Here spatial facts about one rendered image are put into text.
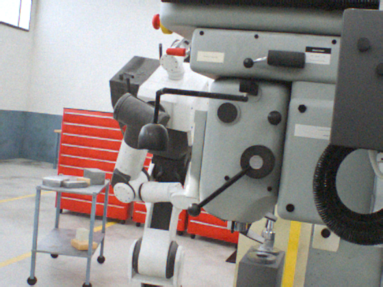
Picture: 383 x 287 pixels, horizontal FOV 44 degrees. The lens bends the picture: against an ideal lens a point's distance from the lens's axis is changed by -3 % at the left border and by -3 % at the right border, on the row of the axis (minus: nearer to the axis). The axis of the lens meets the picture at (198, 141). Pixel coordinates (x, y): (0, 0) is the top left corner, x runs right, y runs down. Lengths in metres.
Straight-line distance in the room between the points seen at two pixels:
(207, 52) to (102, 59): 10.62
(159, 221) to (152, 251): 0.13
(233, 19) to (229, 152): 0.28
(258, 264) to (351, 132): 0.83
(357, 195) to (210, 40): 0.44
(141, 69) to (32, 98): 10.94
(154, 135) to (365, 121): 0.54
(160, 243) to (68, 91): 10.38
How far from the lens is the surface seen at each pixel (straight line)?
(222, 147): 1.05
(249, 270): 1.51
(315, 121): 1.00
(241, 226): 1.14
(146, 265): 1.80
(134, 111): 1.50
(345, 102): 0.75
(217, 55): 1.05
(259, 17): 1.03
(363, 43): 0.75
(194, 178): 1.16
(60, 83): 12.18
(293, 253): 2.94
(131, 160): 1.59
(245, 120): 1.04
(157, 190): 1.63
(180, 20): 1.08
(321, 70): 1.01
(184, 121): 1.62
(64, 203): 6.78
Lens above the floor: 1.54
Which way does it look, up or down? 3 degrees down
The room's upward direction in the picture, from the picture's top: 6 degrees clockwise
